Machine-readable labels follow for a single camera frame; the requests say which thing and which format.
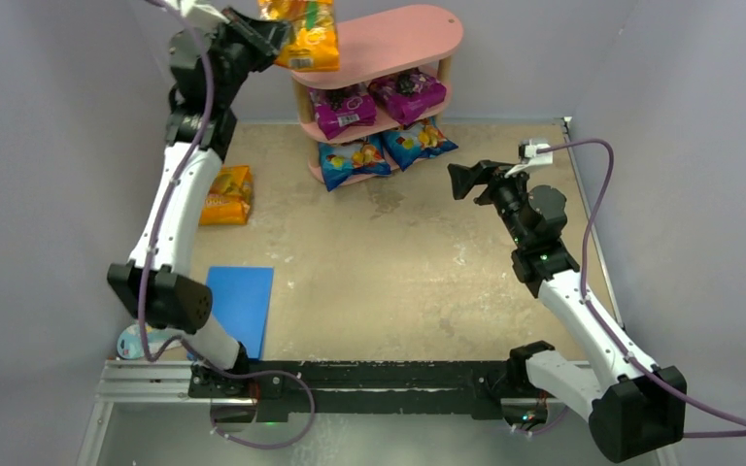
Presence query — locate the orange candy bag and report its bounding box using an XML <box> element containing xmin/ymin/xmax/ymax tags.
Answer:
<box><xmin>199</xmin><ymin>165</ymin><xmax>254</xmax><ymax>226</ymax></box>
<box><xmin>257</xmin><ymin>0</ymin><xmax>340</xmax><ymax>73</ymax></box>

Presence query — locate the blue candy bag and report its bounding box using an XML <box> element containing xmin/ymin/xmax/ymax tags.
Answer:
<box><xmin>379</xmin><ymin>116</ymin><xmax>458</xmax><ymax>171</ymax></box>
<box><xmin>318</xmin><ymin>135</ymin><xmax>392</xmax><ymax>191</ymax></box>

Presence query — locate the purple candy bag front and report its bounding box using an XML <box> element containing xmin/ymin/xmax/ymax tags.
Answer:
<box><xmin>309</xmin><ymin>83</ymin><xmax>378</xmax><ymax>140</ymax></box>

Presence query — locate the purple candy bag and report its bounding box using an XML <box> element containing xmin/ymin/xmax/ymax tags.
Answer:
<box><xmin>309</xmin><ymin>83</ymin><xmax>378</xmax><ymax>140</ymax></box>
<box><xmin>368</xmin><ymin>68</ymin><xmax>447</xmax><ymax>125</ymax></box>

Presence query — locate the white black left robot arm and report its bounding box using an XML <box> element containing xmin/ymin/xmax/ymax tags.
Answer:
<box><xmin>107</xmin><ymin>1</ymin><xmax>292</xmax><ymax>380</ymax></box>

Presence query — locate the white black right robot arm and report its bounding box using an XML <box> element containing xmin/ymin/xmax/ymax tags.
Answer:
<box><xmin>448</xmin><ymin>160</ymin><xmax>687</xmax><ymax>463</ymax></box>

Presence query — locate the pink three-tier shelf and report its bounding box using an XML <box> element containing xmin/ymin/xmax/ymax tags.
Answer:
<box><xmin>291</xmin><ymin>4</ymin><xmax>464</xmax><ymax>191</ymax></box>

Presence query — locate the blue foam pad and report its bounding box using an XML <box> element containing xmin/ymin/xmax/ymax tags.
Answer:
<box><xmin>205</xmin><ymin>266</ymin><xmax>274</xmax><ymax>360</ymax></box>

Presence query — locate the clear tape roll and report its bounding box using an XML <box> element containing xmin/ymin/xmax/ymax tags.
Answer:
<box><xmin>116</xmin><ymin>324</ymin><xmax>181</xmax><ymax>360</ymax></box>

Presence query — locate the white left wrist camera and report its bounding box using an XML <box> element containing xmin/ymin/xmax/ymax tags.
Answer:
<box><xmin>173</xmin><ymin>0</ymin><xmax>227</xmax><ymax>30</ymax></box>

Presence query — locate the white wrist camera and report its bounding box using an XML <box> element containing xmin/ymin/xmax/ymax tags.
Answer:
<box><xmin>504</xmin><ymin>139</ymin><xmax>554</xmax><ymax>179</ymax></box>
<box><xmin>173</xmin><ymin>0</ymin><xmax>227</xmax><ymax>30</ymax></box>

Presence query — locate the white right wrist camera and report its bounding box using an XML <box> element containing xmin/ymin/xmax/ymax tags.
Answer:
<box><xmin>504</xmin><ymin>139</ymin><xmax>554</xmax><ymax>179</ymax></box>

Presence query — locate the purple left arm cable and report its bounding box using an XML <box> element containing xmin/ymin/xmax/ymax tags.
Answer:
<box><xmin>136</xmin><ymin>0</ymin><xmax>317</xmax><ymax>451</ymax></box>

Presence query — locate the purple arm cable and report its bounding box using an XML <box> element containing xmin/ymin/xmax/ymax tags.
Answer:
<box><xmin>543</xmin><ymin>138</ymin><xmax>746</xmax><ymax>440</ymax></box>
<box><xmin>136</xmin><ymin>0</ymin><xmax>317</xmax><ymax>451</ymax></box>

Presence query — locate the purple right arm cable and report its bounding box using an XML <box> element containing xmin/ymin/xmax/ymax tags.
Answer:
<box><xmin>543</xmin><ymin>138</ymin><xmax>746</xmax><ymax>440</ymax></box>

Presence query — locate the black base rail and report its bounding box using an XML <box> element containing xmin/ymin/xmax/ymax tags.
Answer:
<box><xmin>186</xmin><ymin>359</ymin><xmax>570</xmax><ymax>422</ymax></box>

